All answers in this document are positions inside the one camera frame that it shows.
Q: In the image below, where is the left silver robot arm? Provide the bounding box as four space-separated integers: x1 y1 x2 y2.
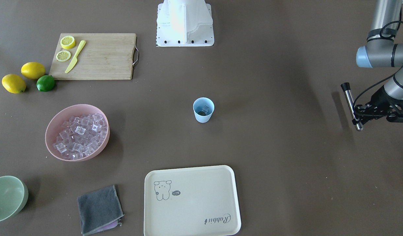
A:
351 0 403 125

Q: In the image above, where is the wooden cutting board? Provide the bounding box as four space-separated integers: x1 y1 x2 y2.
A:
49 33 138 80

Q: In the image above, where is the half lemon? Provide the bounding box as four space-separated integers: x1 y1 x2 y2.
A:
60 35 76 49

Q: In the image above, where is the whole yellow lemon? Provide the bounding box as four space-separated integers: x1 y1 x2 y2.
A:
1 74 27 94

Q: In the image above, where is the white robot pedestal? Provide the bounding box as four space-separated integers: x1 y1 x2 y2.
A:
156 0 215 47

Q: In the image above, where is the lemon slice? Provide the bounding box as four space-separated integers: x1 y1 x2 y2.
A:
55 50 71 62

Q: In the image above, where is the green lime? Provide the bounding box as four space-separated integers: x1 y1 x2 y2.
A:
36 75 56 92

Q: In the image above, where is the grey folded cloth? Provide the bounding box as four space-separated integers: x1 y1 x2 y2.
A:
77 185 124 236

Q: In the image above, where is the yellow plastic knife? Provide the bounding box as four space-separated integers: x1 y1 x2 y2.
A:
64 40 86 73

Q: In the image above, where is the cream rabbit tray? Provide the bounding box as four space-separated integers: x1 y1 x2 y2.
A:
143 165 242 236

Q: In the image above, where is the ice cube in cup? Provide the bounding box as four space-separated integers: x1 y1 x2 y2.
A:
201 106 210 115

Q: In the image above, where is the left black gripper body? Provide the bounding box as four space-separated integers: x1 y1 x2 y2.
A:
355 87 403 124

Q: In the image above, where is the light blue plastic cup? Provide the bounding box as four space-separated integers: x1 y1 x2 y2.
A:
192 97 215 123

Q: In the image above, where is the steel muddler black tip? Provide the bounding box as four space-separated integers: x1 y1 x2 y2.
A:
340 82 363 131

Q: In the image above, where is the pink bowl of ice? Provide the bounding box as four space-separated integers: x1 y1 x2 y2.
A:
45 104 110 162

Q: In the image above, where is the green ceramic bowl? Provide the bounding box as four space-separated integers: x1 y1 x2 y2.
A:
0 176 29 222

